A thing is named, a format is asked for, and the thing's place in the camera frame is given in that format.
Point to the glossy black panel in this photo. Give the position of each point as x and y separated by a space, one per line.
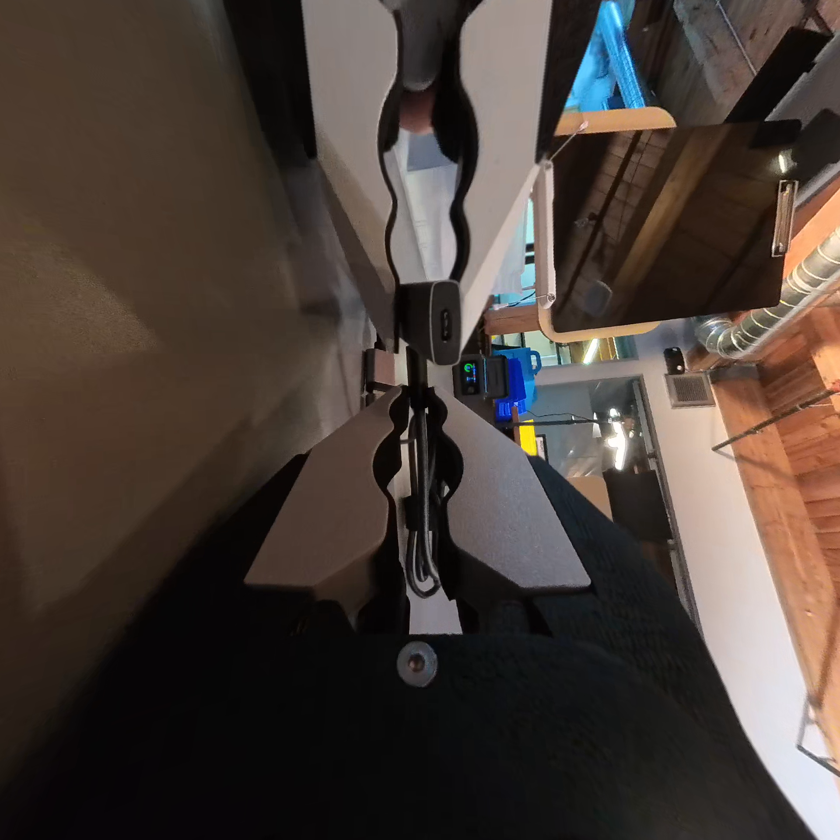
656 229

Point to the blue air duct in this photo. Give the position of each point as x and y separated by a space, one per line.
610 59

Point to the yellow bin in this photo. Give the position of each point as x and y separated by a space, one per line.
530 443

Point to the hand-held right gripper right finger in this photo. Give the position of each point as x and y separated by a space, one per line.
518 525

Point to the small black wall device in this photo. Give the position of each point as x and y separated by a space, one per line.
674 361

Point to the thin metal rod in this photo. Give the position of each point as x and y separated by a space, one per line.
774 420

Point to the silver metal clip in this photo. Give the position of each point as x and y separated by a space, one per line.
784 216

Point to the silver air duct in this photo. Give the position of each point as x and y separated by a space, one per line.
774 302

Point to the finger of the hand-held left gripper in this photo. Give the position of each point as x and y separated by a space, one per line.
348 98
505 98

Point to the black power station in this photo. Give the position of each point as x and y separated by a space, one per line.
492 377

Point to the blue storage bins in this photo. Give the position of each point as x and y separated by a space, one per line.
518 380

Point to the beige cardboard sheet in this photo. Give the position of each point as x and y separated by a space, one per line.
587 495

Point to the black square board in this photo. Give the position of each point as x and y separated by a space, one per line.
636 505

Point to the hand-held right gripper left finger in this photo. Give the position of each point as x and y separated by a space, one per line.
328 518

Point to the wall vent grille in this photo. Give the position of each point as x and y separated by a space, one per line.
689 390

